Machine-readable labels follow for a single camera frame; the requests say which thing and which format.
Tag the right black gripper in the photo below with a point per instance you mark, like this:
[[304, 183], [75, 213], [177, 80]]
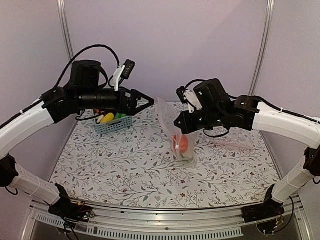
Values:
[[186, 127]]

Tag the red cherry tomatoes toy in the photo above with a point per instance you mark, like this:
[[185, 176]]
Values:
[[98, 111]]

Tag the white garlic toy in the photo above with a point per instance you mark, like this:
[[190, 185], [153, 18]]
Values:
[[99, 118]]

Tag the green pepper toy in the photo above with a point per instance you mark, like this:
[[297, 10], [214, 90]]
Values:
[[119, 116]]

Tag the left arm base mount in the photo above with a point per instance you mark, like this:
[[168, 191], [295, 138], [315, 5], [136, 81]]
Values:
[[66, 209]]

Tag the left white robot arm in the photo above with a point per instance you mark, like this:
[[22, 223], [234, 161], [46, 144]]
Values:
[[51, 108]]

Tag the yellow pepper toy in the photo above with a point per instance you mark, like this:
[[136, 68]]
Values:
[[108, 118]]

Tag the front aluminium rail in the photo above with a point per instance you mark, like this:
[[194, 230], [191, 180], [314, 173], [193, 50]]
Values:
[[116, 222]]

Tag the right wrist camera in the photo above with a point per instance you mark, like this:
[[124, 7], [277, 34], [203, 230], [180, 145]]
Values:
[[188, 97]]

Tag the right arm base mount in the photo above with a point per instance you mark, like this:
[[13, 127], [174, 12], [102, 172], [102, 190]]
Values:
[[265, 210]]

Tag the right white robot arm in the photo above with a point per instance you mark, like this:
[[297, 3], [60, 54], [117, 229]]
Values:
[[255, 113]]

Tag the light blue plastic basket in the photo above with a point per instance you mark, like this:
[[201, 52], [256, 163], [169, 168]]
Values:
[[114, 125]]

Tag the right aluminium frame post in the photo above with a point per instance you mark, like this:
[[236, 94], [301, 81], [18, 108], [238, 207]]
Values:
[[266, 29]]

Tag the white daikon radish toy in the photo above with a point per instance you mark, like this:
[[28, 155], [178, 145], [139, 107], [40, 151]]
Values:
[[187, 157]]

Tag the left aluminium frame post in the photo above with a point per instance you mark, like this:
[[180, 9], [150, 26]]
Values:
[[62, 12]]

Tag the orange pepper toy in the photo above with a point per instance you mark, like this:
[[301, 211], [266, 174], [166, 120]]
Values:
[[180, 144]]

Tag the aluminium frame post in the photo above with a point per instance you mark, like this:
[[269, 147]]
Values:
[[266, 29], [62, 12]]

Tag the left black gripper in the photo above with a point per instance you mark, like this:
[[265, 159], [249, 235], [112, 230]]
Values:
[[131, 108]]

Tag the floral patterned table mat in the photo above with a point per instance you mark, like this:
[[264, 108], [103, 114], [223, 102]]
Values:
[[136, 167]]

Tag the clear zip bag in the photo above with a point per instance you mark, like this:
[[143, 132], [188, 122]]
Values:
[[166, 117], [235, 138]]

